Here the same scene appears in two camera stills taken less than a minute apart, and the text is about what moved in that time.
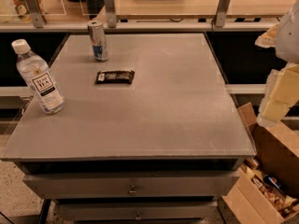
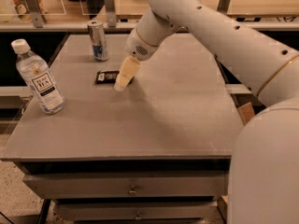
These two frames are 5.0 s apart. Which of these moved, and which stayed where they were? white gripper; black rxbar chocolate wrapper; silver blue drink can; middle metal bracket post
Moved: white gripper
Stayed: black rxbar chocolate wrapper; silver blue drink can; middle metal bracket post
